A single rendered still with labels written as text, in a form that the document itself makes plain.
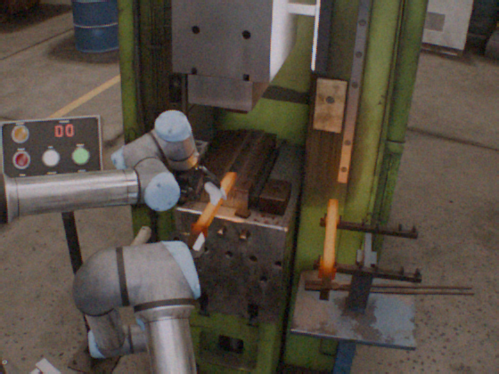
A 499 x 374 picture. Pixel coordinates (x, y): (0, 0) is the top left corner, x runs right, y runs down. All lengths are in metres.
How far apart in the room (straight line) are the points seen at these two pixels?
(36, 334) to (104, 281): 1.75
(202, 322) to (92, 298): 1.14
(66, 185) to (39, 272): 2.02
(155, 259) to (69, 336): 1.72
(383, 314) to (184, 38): 1.06
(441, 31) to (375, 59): 5.23
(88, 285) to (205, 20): 0.85
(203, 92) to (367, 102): 0.50
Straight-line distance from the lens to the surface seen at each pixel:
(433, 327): 2.83
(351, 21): 1.63
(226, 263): 1.88
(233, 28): 1.55
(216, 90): 1.63
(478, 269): 3.28
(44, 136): 1.83
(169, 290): 1.00
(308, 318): 1.75
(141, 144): 1.23
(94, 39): 6.25
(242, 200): 1.78
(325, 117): 1.72
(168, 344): 1.01
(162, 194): 1.10
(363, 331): 1.74
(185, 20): 1.59
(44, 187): 1.06
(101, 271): 1.01
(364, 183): 1.84
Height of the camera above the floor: 1.95
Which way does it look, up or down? 32 degrees down
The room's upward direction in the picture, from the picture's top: 3 degrees clockwise
